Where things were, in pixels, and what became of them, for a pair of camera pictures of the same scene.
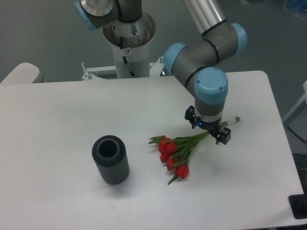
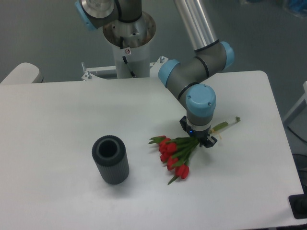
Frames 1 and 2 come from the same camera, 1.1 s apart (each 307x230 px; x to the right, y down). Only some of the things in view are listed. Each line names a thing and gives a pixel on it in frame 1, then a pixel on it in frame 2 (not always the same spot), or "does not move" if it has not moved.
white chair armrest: [25, 73] does not move
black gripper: [222, 135] -> [203, 136]
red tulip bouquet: [174, 151] does not move
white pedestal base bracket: [155, 70] does not move
